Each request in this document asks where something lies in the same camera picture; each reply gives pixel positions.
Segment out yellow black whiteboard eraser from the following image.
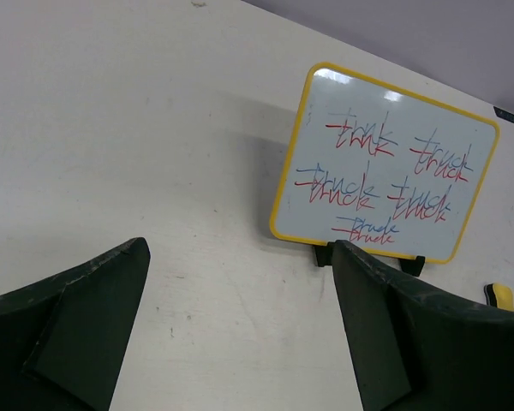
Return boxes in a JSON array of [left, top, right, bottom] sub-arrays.
[[484, 283, 514, 312]]

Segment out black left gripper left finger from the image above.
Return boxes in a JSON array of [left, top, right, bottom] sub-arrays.
[[0, 237, 151, 410]]

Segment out yellow framed whiteboard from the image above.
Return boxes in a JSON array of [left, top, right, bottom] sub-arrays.
[[269, 63, 499, 264]]

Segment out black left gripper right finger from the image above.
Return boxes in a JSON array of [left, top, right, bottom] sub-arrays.
[[332, 241, 514, 410]]

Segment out black metal whiteboard stand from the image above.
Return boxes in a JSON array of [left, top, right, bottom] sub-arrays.
[[313, 242, 426, 277]]

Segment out dark corner label sticker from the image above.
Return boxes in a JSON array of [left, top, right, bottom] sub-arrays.
[[493, 106, 514, 124]]

